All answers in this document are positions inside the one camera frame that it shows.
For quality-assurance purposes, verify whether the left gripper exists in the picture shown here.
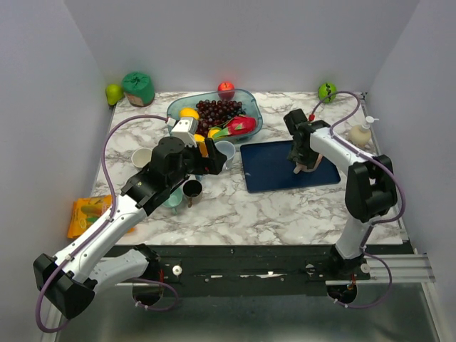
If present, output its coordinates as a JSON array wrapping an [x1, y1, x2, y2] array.
[[167, 138, 227, 188]]

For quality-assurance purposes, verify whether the grey white mug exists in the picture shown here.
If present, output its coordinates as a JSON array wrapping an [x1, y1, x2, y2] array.
[[215, 141, 236, 170]]

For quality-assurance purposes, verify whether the pink mug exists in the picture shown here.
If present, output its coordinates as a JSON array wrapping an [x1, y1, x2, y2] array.
[[294, 154, 323, 175]]

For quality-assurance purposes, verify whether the butterfly blue mug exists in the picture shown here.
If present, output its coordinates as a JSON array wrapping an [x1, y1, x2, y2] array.
[[194, 140, 209, 181]]

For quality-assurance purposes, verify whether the brown striped mug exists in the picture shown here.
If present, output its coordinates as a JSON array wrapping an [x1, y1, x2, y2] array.
[[182, 180, 203, 208]]

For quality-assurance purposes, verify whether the sage green mug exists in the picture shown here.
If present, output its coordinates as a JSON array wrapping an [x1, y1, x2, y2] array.
[[162, 187, 183, 214]]

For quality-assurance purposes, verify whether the light green mug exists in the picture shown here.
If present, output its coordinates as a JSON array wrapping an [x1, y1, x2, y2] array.
[[131, 147, 152, 170]]

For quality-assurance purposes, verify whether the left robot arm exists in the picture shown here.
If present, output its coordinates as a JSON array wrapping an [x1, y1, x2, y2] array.
[[33, 137, 227, 319]]

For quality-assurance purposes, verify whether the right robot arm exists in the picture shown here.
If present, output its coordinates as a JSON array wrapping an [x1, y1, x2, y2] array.
[[284, 109, 398, 279]]

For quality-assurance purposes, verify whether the small yellow fruit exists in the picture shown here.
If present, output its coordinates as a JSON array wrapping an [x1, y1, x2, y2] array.
[[207, 128, 221, 140]]

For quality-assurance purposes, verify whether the dark blue tray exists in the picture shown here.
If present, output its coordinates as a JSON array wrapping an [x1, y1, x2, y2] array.
[[240, 140, 341, 193]]

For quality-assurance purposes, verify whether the purple grape bunch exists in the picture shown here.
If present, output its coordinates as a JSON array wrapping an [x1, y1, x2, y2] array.
[[196, 100, 246, 135]]

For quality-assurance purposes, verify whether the red dragon fruit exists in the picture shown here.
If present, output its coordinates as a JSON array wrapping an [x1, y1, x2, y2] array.
[[212, 115, 257, 139]]

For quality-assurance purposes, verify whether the yellow lemon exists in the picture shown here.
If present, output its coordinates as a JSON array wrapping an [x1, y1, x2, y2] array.
[[180, 108, 200, 120]]

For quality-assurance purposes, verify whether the clear blue fruit container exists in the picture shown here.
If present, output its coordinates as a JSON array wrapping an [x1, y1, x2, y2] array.
[[167, 89, 263, 143]]

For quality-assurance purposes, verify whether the cream soap pump bottle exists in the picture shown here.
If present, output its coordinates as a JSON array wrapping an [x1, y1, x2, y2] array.
[[348, 116, 378, 148]]

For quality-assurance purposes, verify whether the red apple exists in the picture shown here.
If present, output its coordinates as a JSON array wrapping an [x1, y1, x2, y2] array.
[[217, 82, 235, 101]]

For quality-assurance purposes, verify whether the green striped ball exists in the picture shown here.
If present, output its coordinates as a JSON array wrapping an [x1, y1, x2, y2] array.
[[318, 82, 337, 103]]

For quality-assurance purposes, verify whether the green wrapped jar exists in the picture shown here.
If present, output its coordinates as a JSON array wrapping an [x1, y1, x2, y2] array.
[[122, 72, 155, 107]]

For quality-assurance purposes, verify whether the green pear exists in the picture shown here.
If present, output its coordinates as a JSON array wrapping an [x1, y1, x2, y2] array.
[[105, 84, 124, 106]]

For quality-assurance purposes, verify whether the orange snack bag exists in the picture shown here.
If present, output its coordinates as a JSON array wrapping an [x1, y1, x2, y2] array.
[[67, 194, 135, 239]]

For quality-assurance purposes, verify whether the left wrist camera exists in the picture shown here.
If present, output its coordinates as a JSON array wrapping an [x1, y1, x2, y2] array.
[[167, 117, 198, 147]]

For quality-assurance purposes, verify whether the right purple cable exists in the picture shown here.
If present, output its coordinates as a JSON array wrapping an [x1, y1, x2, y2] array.
[[309, 91, 408, 261]]

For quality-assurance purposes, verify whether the purple cable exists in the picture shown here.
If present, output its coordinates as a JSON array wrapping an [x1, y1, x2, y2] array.
[[309, 91, 408, 261], [35, 114, 170, 334]]

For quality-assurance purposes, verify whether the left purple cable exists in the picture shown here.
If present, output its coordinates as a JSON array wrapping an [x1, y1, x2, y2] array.
[[35, 114, 170, 334]]

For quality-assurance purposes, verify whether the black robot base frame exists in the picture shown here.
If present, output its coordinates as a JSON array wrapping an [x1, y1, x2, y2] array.
[[103, 244, 371, 299]]

